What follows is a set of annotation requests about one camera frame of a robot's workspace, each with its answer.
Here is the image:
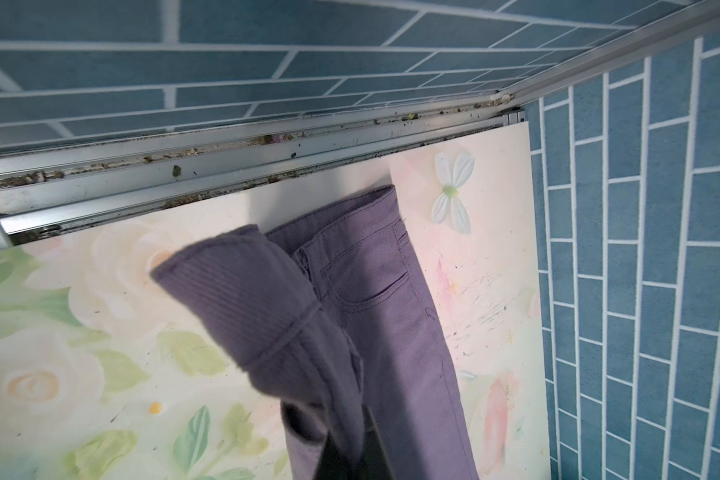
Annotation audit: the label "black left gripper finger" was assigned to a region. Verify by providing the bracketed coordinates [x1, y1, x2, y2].
[313, 405, 394, 480]

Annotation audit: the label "purple trousers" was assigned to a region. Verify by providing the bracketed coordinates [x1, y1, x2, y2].
[151, 185, 477, 479]

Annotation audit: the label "left side aluminium rail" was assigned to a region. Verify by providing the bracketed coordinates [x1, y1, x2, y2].
[0, 95, 525, 250]

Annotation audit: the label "left aluminium corner post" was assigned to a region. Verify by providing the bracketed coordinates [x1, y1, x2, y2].
[492, 1, 720, 112]

